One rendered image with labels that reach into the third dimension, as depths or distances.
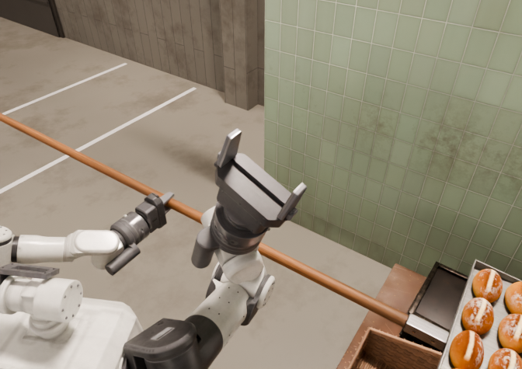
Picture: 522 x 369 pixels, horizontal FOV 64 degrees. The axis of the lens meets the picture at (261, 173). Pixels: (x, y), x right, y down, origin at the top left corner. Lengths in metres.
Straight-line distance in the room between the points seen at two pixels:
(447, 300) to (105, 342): 1.23
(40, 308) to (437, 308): 1.30
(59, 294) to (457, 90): 1.74
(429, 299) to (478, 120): 0.84
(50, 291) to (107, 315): 0.13
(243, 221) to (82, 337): 0.37
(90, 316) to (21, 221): 2.59
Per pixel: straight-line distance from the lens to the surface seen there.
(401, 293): 1.92
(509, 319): 1.13
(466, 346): 1.03
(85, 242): 1.17
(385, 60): 2.08
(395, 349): 1.63
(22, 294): 0.77
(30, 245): 1.19
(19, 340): 0.86
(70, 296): 0.75
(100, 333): 0.81
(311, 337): 2.40
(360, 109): 2.23
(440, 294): 1.71
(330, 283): 1.08
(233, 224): 0.61
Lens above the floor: 2.05
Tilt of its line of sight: 38 degrees down
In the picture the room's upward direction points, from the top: straight up
